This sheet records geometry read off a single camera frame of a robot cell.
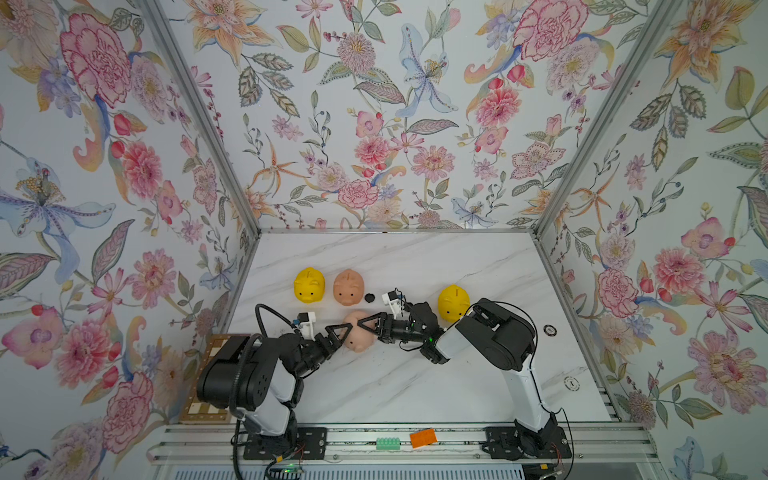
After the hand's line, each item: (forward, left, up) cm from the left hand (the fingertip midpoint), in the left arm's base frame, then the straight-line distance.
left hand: (351, 332), depth 86 cm
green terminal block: (-27, -10, -6) cm, 29 cm away
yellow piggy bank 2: (+8, -30, +2) cm, 31 cm away
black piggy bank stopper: (+16, -4, -8) cm, 19 cm away
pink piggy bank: (+15, +2, 0) cm, 15 cm away
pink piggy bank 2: (-2, -2, +1) cm, 3 cm away
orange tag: (-25, -19, -6) cm, 32 cm away
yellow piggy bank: (+16, +14, +1) cm, 21 cm away
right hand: (+2, -3, -1) cm, 4 cm away
